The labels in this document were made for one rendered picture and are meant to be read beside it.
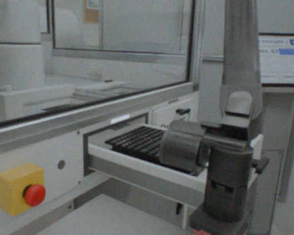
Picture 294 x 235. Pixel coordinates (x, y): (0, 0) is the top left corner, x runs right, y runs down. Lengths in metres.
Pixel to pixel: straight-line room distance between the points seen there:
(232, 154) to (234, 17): 0.26
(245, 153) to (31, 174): 0.36
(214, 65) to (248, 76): 2.00
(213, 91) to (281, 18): 0.72
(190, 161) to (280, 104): 1.20
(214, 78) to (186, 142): 2.06
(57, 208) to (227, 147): 0.45
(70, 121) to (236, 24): 0.39
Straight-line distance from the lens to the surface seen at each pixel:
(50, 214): 0.71
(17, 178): 0.54
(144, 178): 0.63
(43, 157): 0.62
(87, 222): 0.67
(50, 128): 0.62
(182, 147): 0.42
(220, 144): 0.42
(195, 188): 0.58
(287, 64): 1.53
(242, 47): 0.51
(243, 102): 0.42
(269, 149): 1.63
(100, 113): 0.72
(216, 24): 2.46
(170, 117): 1.01
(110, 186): 0.85
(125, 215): 0.69
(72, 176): 0.70
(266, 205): 1.78
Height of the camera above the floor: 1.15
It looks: 14 degrees down
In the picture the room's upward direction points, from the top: 1 degrees clockwise
